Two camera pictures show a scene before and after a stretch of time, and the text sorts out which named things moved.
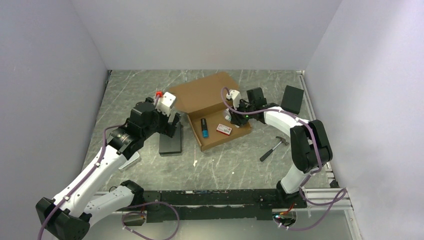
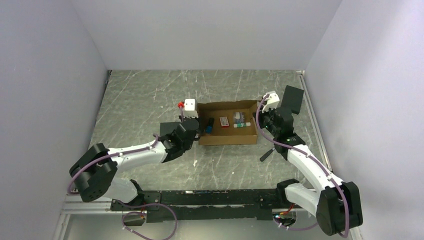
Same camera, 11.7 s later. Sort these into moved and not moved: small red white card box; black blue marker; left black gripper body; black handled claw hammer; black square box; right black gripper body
Moved: small red white card box; left black gripper body; black blue marker; right black gripper body
Not moved: black square box; black handled claw hammer
